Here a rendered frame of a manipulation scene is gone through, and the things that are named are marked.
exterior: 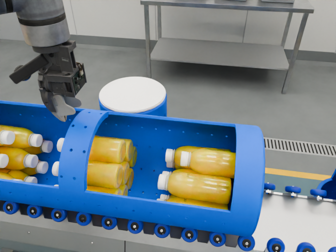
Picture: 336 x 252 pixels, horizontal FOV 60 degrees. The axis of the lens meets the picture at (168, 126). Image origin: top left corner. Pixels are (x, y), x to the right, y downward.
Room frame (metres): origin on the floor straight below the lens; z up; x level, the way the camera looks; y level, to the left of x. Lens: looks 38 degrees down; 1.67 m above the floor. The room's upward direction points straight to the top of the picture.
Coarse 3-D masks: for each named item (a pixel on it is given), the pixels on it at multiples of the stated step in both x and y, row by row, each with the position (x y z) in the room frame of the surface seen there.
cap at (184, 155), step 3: (183, 153) 0.55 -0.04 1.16; (186, 153) 0.55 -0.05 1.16; (183, 156) 0.54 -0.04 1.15; (186, 156) 0.54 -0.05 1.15; (180, 159) 0.53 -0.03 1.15; (183, 159) 0.53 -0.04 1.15; (186, 159) 0.53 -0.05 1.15; (180, 162) 0.53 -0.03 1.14; (183, 162) 0.53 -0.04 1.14; (186, 162) 0.53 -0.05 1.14; (180, 165) 0.53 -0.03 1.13; (183, 165) 0.53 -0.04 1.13; (186, 165) 0.53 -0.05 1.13
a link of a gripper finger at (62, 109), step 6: (54, 96) 0.57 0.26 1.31; (60, 96) 0.57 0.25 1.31; (54, 102) 0.57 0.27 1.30; (60, 102) 0.57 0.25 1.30; (60, 108) 0.57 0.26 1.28; (66, 108) 0.57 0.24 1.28; (72, 108) 0.57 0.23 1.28; (54, 114) 0.57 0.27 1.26; (60, 114) 0.58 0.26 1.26; (66, 114) 0.57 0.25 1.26; (72, 114) 0.57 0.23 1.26
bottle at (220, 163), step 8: (192, 152) 0.55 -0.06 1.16; (200, 152) 0.54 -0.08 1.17; (208, 152) 0.54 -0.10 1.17; (216, 152) 0.54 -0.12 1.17; (224, 152) 0.54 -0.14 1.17; (232, 152) 0.54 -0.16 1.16; (192, 160) 0.53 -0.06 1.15; (200, 160) 0.52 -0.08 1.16; (208, 160) 0.52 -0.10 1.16; (216, 160) 0.52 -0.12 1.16; (224, 160) 0.51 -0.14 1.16; (232, 160) 0.51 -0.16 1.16; (192, 168) 0.52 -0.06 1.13; (200, 168) 0.51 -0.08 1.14; (208, 168) 0.50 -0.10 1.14; (216, 168) 0.50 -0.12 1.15; (224, 168) 0.50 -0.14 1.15; (232, 168) 0.50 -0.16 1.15; (224, 176) 0.50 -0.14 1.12; (232, 176) 0.49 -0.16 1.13
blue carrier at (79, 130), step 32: (32, 128) 0.76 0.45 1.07; (64, 128) 0.75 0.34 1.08; (96, 128) 0.57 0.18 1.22; (128, 128) 0.71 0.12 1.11; (160, 128) 0.69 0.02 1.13; (192, 128) 0.67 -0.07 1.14; (224, 128) 0.64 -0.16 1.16; (256, 128) 0.56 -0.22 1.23; (64, 160) 0.49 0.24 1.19; (160, 160) 0.67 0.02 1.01; (256, 160) 0.46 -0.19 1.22; (0, 192) 0.48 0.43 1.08; (32, 192) 0.46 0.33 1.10; (64, 192) 0.45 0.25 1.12; (96, 192) 0.45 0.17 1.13; (128, 192) 0.58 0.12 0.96; (160, 192) 0.58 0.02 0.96; (256, 192) 0.40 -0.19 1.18; (192, 224) 0.40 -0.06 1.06; (224, 224) 0.39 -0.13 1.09; (256, 224) 0.38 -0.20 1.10
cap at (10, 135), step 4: (4, 132) 0.63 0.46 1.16; (8, 132) 0.63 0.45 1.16; (12, 132) 0.64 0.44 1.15; (0, 136) 0.62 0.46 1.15; (4, 136) 0.62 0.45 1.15; (8, 136) 0.62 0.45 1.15; (12, 136) 0.64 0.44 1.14; (0, 140) 0.61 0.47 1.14; (4, 140) 0.61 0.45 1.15; (8, 140) 0.62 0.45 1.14; (12, 140) 0.63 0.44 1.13
